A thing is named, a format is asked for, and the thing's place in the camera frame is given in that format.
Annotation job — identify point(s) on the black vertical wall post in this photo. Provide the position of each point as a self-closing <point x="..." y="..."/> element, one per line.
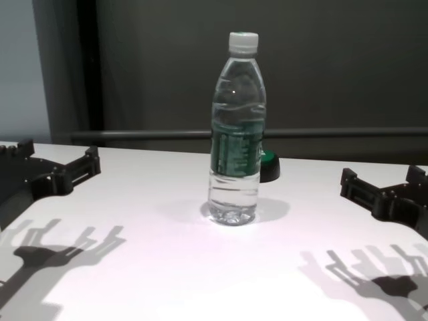
<point x="91" y="67"/>

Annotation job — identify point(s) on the clear water bottle green label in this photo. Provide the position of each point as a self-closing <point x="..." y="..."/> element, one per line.
<point x="235" y="154"/>

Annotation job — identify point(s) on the low grey wall rail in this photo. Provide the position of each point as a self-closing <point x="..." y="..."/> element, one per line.
<point x="150" y="134"/>

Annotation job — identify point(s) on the green YES button black base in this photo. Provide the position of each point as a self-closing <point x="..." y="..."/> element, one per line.
<point x="270" y="165"/>

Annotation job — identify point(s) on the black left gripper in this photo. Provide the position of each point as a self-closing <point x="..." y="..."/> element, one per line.
<point x="30" y="180"/>

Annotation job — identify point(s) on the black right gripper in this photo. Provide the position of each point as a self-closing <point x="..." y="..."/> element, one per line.
<point x="404" y="204"/>

